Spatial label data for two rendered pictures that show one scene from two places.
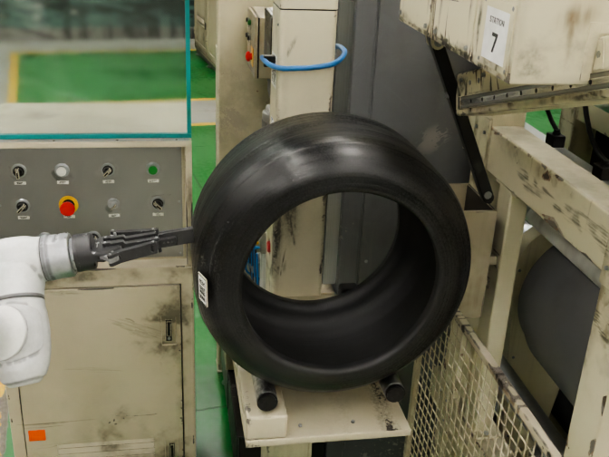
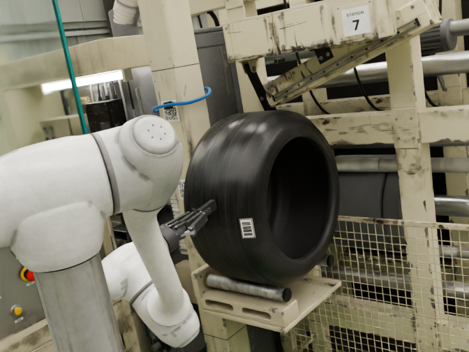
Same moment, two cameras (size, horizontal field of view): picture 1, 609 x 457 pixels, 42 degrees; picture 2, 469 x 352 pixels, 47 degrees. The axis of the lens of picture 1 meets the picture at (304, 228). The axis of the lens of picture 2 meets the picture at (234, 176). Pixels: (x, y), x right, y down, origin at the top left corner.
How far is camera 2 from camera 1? 114 cm
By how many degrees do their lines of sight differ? 37
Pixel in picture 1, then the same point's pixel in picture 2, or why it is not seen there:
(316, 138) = (263, 116)
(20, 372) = (194, 325)
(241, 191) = (248, 156)
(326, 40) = (199, 82)
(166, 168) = not seen: hidden behind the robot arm
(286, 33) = (181, 82)
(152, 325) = not seen: hidden behind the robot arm
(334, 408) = (296, 295)
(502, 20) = (360, 10)
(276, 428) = (294, 311)
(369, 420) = (319, 288)
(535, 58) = (382, 24)
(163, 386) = not seen: outside the picture
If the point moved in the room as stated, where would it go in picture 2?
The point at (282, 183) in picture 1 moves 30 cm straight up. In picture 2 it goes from (268, 142) to (252, 40)
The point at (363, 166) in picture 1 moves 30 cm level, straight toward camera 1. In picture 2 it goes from (294, 121) to (368, 121)
